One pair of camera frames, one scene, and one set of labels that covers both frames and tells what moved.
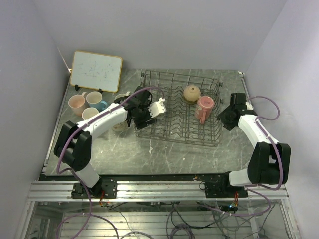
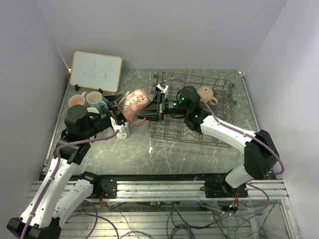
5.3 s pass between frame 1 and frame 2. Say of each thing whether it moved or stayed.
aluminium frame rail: stayed
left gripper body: moved
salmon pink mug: stayed
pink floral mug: moved
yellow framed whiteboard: stayed
